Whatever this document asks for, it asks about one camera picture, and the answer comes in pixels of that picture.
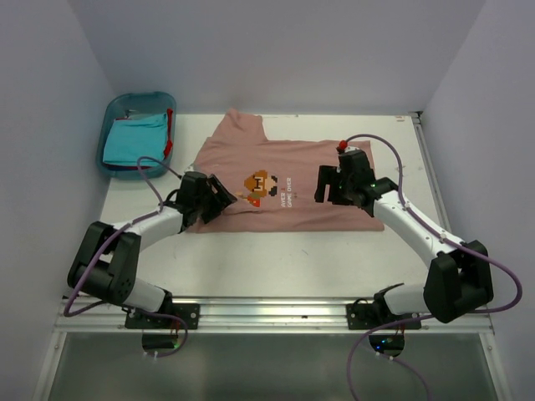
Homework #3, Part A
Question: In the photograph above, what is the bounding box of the turquoise folded t shirt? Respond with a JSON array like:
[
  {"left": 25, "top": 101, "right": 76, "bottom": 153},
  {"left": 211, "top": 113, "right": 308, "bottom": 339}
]
[{"left": 102, "top": 113, "right": 169, "bottom": 166}]

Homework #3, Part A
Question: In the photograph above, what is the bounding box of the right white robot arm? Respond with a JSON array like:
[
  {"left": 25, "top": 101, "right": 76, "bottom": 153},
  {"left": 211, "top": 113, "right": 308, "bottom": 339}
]
[{"left": 314, "top": 149, "right": 494, "bottom": 328}]

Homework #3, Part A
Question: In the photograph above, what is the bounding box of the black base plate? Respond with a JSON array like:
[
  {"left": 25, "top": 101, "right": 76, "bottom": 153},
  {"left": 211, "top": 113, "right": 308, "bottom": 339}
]
[
  {"left": 125, "top": 302, "right": 201, "bottom": 330},
  {"left": 345, "top": 298, "right": 412, "bottom": 330}
]

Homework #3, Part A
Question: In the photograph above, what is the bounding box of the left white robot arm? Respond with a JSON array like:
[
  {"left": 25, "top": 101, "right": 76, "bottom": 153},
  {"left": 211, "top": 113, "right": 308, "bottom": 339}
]
[{"left": 64, "top": 171, "right": 237, "bottom": 328}]

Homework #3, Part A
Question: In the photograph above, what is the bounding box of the teal plastic bin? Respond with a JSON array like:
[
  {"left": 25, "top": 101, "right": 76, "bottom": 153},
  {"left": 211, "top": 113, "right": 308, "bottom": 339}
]
[{"left": 96, "top": 91, "right": 176, "bottom": 180}]

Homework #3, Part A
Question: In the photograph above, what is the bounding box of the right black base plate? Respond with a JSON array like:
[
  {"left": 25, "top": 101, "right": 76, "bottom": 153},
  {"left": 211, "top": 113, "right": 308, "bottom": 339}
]
[{"left": 345, "top": 298, "right": 412, "bottom": 330}]

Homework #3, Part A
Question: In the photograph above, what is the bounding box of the pink t shirt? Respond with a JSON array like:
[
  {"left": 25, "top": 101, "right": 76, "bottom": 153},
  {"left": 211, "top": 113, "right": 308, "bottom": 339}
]
[{"left": 188, "top": 109, "right": 384, "bottom": 234}]

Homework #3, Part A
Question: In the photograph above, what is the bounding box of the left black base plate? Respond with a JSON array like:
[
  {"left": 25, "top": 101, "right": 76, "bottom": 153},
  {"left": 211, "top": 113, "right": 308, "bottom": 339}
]
[{"left": 125, "top": 302, "right": 201, "bottom": 330}]

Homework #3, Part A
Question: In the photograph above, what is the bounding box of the aluminium rail frame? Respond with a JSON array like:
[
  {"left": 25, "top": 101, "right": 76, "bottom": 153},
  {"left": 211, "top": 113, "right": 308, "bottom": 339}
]
[{"left": 52, "top": 297, "right": 494, "bottom": 334}]

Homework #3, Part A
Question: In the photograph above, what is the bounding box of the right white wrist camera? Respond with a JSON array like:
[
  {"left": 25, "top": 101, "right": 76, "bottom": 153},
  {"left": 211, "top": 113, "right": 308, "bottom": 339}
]
[{"left": 336, "top": 140, "right": 359, "bottom": 155}]

